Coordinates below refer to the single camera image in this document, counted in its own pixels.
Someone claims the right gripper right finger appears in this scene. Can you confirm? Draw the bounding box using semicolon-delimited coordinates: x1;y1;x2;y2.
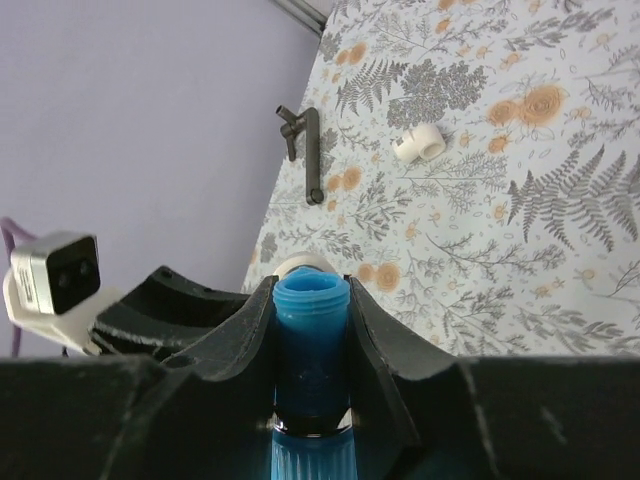
347;279;639;479

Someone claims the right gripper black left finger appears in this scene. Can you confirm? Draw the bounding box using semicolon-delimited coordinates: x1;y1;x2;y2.
1;276;276;479

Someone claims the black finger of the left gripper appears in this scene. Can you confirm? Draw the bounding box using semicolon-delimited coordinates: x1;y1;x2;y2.
92;266;249;358

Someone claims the blue plastic faucet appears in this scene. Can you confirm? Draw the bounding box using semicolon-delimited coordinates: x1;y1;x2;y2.
271;267;358;479

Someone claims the white plastic elbow fitting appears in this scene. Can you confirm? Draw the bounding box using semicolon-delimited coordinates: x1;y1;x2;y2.
273;252;336;280

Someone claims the dark metal faucet left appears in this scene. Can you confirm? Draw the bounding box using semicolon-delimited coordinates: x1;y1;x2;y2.
276;104;325;205

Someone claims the floral patterned mat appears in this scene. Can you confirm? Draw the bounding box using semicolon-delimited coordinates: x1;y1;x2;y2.
243;1;639;355

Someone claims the left aluminium frame post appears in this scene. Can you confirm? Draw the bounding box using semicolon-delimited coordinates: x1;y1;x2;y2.
271;0;334;36

